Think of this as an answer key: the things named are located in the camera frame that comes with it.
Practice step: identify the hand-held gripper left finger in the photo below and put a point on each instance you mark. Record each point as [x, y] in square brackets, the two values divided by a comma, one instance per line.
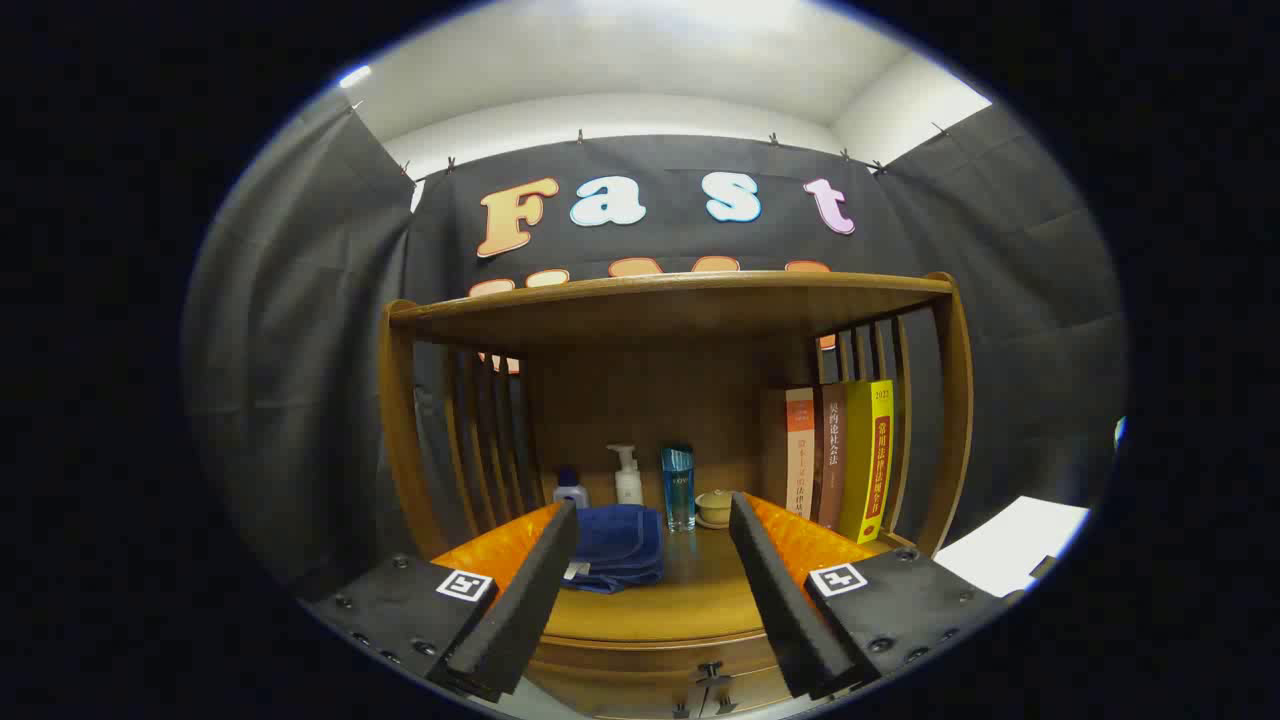
[525, 610]

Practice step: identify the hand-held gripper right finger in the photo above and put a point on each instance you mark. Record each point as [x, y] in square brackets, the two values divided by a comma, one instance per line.
[780, 600]

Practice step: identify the black drawer knob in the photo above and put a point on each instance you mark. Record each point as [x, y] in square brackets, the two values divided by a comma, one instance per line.
[712, 672]

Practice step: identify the wooden drawer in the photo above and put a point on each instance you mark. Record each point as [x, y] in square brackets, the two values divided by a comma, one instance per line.
[620, 670]

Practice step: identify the wooden countertop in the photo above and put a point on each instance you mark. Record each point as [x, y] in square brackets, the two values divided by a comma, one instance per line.
[690, 600]

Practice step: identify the blue folded towel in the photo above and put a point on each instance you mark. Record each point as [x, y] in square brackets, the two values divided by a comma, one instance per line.
[615, 545]

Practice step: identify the beige lidded teacup with saucer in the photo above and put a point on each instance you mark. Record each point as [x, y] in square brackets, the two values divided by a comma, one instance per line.
[715, 507]

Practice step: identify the small white blue-capped bottle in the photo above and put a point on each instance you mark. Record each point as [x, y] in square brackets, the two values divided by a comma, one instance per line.
[570, 490]

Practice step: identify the brown book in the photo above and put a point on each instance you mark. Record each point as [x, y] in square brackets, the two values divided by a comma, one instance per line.
[832, 460]

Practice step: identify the tall blue glass bottle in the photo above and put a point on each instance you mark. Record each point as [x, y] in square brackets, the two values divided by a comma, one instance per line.
[678, 490]

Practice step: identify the white and orange book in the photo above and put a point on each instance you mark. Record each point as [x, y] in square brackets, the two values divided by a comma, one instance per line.
[800, 450]

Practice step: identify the white pump bottle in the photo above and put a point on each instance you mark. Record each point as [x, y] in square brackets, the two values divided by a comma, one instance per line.
[628, 480]

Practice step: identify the yellow book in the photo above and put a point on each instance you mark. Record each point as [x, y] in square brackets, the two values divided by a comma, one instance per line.
[870, 460]

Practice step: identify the white furniture unit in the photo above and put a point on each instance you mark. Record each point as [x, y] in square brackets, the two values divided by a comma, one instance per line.
[1010, 545]

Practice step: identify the wooden cabinet frame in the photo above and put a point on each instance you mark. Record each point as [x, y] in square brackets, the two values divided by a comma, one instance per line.
[660, 310]

